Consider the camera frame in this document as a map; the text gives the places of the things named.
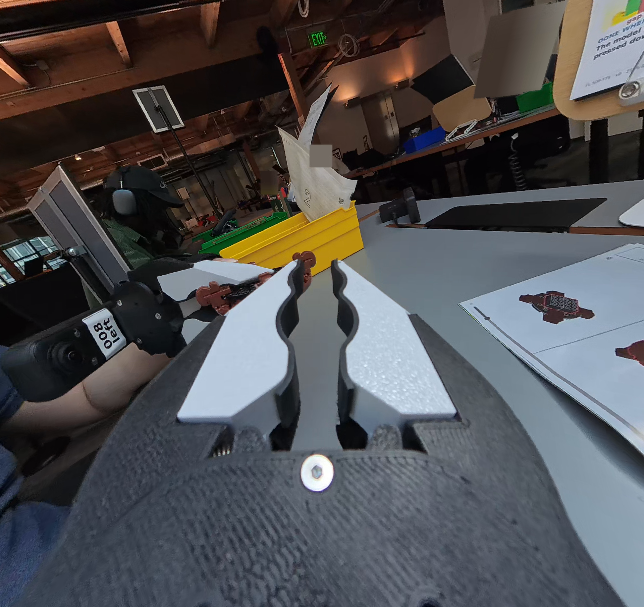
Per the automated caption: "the yellow plastic bin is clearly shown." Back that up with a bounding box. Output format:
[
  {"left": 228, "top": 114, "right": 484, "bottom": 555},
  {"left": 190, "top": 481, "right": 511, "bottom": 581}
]
[{"left": 220, "top": 201, "right": 364, "bottom": 277}]

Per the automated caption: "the black coiled cable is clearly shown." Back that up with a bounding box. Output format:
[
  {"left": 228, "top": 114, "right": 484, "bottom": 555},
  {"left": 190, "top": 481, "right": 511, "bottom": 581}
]
[{"left": 507, "top": 133, "right": 530, "bottom": 191}]

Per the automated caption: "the wooden document stand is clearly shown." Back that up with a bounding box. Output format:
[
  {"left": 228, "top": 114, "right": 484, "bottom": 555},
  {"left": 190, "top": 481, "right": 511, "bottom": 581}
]
[{"left": 552, "top": 0, "right": 644, "bottom": 229}]

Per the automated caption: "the black board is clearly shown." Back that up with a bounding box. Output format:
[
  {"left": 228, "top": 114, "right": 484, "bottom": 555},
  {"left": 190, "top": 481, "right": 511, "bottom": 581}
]
[{"left": 412, "top": 55, "right": 476, "bottom": 106}]

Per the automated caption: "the white numbered paper bag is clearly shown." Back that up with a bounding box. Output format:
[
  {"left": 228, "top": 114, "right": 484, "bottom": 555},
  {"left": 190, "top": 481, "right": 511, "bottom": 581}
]
[{"left": 277, "top": 126, "right": 359, "bottom": 223}]

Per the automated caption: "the grey framed panel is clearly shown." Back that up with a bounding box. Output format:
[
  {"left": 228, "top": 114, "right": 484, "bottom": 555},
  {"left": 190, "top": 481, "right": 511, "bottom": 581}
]
[{"left": 28, "top": 164, "right": 132, "bottom": 286}]

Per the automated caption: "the panel light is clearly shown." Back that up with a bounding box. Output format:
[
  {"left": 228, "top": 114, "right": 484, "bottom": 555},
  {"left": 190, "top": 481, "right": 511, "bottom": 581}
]
[{"left": 132, "top": 86, "right": 186, "bottom": 133}]

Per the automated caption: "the blue plastic bin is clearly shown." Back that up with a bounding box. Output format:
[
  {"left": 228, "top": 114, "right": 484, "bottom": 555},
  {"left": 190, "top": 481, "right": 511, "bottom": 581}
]
[{"left": 404, "top": 126, "right": 448, "bottom": 154}]

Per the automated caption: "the brown brick model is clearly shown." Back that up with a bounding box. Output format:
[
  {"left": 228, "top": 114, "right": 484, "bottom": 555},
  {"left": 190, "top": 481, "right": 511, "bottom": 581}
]
[{"left": 195, "top": 251, "right": 317, "bottom": 315}]

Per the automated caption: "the green plastic bin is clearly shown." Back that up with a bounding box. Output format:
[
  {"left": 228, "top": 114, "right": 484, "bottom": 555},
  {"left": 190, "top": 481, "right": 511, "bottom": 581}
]
[
  {"left": 517, "top": 83, "right": 559, "bottom": 114},
  {"left": 193, "top": 210, "right": 291, "bottom": 256}
]

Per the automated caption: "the black desk mat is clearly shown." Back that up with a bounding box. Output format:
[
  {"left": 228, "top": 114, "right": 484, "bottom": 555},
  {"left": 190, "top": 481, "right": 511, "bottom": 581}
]
[{"left": 425, "top": 198, "right": 608, "bottom": 231}]

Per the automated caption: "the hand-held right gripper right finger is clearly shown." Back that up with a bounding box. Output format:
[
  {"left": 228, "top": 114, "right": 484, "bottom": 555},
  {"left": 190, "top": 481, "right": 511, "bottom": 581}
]
[{"left": 330, "top": 259, "right": 458, "bottom": 439}]

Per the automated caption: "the grey desk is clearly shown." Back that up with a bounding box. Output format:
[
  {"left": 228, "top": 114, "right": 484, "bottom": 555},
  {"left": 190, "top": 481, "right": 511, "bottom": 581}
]
[{"left": 176, "top": 179, "right": 644, "bottom": 607}]

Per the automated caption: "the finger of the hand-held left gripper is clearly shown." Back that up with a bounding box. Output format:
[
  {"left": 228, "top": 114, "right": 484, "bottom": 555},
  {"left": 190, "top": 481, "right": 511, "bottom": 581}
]
[
  {"left": 178, "top": 297, "right": 227, "bottom": 324},
  {"left": 157, "top": 260, "right": 276, "bottom": 300}
]

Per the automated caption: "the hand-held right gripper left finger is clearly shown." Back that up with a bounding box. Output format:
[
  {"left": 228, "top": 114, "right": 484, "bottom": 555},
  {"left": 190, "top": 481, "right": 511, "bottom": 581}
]
[{"left": 177, "top": 259, "right": 304, "bottom": 439}]

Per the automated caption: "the person's blue shirt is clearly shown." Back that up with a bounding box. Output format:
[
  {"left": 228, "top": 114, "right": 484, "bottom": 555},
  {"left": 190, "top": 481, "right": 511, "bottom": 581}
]
[{"left": 0, "top": 361, "right": 76, "bottom": 607}]

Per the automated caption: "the white building booklet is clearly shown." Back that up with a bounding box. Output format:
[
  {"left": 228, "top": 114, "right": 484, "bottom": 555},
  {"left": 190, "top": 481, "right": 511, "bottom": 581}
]
[{"left": 459, "top": 243, "right": 644, "bottom": 456}]

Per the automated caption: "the black desk device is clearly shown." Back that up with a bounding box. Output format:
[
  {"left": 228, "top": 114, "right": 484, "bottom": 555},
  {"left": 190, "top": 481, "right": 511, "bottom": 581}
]
[{"left": 379, "top": 187, "right": 422, "bottom": 226}]

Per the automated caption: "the person's left forearm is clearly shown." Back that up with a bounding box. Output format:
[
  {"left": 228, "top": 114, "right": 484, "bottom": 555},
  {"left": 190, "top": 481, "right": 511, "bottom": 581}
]
[{"left": 10, "top": 345, "right": 169, "bottom": 434}]

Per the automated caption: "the printed instruction sheet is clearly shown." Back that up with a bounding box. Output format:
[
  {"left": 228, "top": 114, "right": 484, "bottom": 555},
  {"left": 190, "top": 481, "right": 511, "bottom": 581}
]
[
  {"left": 570, "top": 0, "right": 644, "bottom": 101},
  {"left": 296, "top": 84, "right": 334, "bottom": 151}
]

